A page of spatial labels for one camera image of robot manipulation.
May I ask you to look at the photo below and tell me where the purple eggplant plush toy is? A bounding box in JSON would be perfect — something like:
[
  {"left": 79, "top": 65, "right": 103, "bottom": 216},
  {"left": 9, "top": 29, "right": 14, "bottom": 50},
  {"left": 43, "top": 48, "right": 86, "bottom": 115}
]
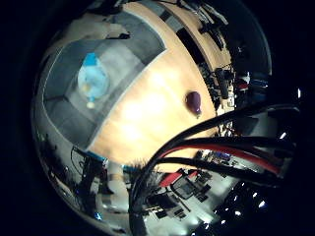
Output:
[{"left": 184, "top": 90, "right": 203, "bottom": 118}]

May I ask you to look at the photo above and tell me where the black cable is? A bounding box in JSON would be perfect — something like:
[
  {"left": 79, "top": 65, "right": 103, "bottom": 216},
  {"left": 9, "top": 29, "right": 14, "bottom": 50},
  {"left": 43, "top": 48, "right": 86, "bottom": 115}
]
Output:
[
  {"left": 129, "top": 103, "right": 299, "bottom": 210},
  {"left": 163, "top": 136, "right": 294, "bottom": 153},
  {"left": 152, "top": 156, "right": 280, "bottom": 188}
]

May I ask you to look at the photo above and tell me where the white post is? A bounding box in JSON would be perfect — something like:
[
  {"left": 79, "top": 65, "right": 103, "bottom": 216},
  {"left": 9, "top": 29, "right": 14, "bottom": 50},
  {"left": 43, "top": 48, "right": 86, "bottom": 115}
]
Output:
[{"left": 107, "top": 160, "right": 131, "bottom": 212}]

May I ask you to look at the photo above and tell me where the grey fabric container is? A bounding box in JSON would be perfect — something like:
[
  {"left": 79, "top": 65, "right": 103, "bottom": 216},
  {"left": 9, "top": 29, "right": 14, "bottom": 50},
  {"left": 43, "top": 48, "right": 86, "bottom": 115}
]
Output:
[{"left": 41, "top": 12, "right": 169, "bottom": 150}]

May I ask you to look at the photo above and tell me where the wooden desk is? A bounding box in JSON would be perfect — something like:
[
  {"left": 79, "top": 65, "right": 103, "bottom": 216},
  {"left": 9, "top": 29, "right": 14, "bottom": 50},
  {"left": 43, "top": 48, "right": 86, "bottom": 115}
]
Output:
[{"left": 161, "top": 0, "right": 233, "bottom": 73}]

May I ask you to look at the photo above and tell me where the red cable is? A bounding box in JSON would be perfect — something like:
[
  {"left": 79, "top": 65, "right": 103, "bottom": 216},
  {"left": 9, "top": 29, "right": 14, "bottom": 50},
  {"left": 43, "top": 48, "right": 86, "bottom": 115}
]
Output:
[{"left": 158, "top": 143, "right": 283, "bottom": 175}]

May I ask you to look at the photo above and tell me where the blue metal bar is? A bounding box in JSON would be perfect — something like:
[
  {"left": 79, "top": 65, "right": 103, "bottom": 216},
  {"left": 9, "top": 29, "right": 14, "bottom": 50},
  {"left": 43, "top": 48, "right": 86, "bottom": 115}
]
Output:
[{"left": 86, "top": 150, "right": 108, "bottom": 162}]

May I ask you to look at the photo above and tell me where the blue turtle plush toy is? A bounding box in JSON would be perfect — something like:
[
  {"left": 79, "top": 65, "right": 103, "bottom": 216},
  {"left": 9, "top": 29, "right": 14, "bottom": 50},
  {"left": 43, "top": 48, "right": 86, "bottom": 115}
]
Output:
[{"left": 77, "top": 52, "right": 110, "bottom": 110}]

